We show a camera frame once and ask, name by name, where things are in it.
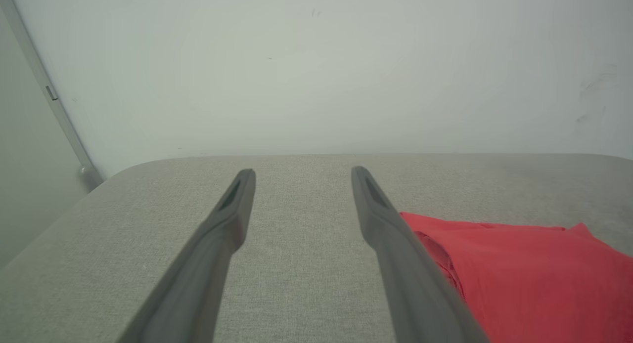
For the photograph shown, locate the grey fabric sofa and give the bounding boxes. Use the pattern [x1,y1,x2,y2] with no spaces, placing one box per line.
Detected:
[0,153,633,343]

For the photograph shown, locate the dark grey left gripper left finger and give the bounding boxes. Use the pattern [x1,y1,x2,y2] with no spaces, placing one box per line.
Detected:
[115,168,257,343]

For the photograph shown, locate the grey wall conduit strip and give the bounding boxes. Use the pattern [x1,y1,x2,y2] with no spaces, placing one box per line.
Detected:
[0,0,104,191]

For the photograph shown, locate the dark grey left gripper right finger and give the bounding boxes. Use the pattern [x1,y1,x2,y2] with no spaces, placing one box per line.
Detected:
[350,166,491,343]

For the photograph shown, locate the red white jersey garment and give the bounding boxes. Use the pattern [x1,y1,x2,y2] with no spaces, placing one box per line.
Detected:
[400,212,633,343]

